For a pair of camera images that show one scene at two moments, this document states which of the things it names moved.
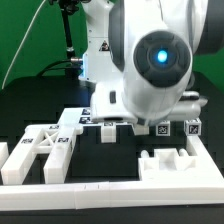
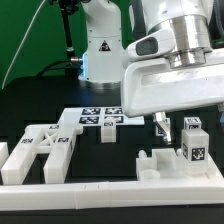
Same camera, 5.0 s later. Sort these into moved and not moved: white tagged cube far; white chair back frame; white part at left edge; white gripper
Moved: white gripper
Not moved: white tagged cube far; white part at left edge; white chair back frame
